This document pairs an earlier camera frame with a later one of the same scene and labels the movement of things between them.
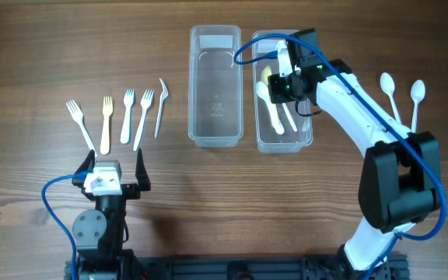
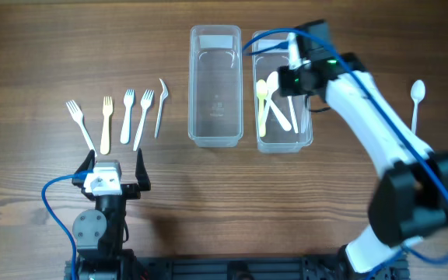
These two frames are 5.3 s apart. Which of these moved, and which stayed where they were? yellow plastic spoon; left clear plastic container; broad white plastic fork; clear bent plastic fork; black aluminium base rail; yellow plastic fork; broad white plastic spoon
Moved: broad white plastic spoon; yellow plastic spoon
Stayed: clear bent plastic fork; left clear plastic container; broad white plastic fork; yellow plastic fork; black aluminium base rail
